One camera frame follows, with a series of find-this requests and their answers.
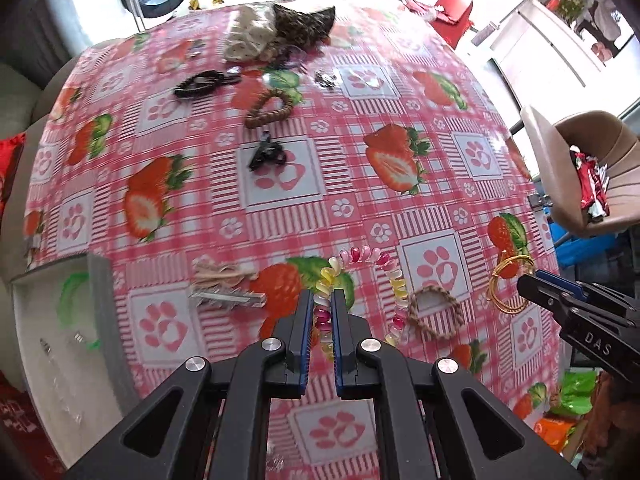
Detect red chair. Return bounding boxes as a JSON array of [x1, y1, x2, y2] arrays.
[[431, 0, 475, 50]]

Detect white tray with grey rim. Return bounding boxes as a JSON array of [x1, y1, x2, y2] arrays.
[[10, 254, 136, 461]]

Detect white cabinet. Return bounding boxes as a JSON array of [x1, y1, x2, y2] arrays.
[[492, 0, 631, 126]]

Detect brown braided round hair tie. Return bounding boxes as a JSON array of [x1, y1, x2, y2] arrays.
[[407, 285, 463, 340]]

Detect grey green sofa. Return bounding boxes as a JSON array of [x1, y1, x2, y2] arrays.
[[0, 40, 116, 286]]

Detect strawberry checked tablecloth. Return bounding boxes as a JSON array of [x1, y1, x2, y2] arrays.
[[22, 0, 563, 480]]

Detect yellow cord hair tie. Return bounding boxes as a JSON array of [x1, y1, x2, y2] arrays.
[[487, 254, 537, 315]]

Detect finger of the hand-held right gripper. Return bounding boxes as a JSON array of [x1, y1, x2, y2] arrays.
[[534, 270, 640, 329], [517, 274, 629, 327]]

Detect white scrunchie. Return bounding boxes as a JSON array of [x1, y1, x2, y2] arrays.
[[221, 4, 280, 63]]

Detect beige bow hair clip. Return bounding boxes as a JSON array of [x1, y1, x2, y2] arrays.
[[192, 261, 260, 287]]

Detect potted plant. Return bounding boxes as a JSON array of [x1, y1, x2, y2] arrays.
[[547, 0, 586, 26]]

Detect orange packet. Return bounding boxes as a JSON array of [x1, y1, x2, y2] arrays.
[[532, 416, 578, 453]]

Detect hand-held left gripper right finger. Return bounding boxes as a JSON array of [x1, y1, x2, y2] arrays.
[[330, 288, 583, 480]]

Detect silver metal hair clip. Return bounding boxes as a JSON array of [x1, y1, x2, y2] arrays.
[[189, 287, 267, 311]]

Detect pink yellow spiral hair tie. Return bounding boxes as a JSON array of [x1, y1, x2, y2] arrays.
[[312, 246, 412, 361]]

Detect red white snack packets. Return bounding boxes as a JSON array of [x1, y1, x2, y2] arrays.
[[570, 146, 612, 222]]

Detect brown chair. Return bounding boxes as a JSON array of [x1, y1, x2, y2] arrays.
[[520, 105, 640, 238]]

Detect purple hair ties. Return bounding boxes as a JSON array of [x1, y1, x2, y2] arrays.
[[267, 44, 307, 72]]

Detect red patterned blanket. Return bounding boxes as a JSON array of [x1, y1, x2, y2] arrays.
[[0, 370, 66, 480]]

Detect blue box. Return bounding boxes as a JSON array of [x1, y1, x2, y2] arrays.
[[547, 220, 623, 268]]

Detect green plastic bracelet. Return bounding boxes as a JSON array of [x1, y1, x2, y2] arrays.
[[57, 272, 102, 352]]

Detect green plastic bag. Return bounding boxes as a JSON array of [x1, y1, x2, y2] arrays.
[[550, 372, 598, 418]]

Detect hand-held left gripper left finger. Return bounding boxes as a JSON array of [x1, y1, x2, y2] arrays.
[[65, 289, 315, 480]]

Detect red embroidered cushion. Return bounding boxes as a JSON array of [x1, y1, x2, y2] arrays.
[[0, 132, 27, 233]]

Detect black claw hair clip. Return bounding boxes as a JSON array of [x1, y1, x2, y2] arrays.
[[249, 131, 289, 172]]

